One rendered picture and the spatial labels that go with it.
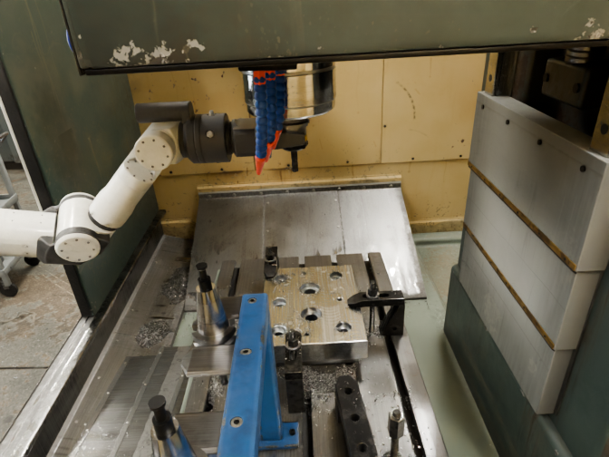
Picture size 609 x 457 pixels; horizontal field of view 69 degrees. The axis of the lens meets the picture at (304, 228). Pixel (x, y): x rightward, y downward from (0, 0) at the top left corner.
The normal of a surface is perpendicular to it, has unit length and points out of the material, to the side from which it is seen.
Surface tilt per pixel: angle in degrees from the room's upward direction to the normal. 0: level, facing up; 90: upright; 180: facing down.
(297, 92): 90
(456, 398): 0
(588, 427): 90
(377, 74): 90
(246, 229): 24
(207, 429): 0
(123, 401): 8
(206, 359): 0
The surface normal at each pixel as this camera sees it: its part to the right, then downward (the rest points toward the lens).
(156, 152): 0.03, 0.53
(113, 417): -0.05, -0.94
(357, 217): -0.04, -0.61
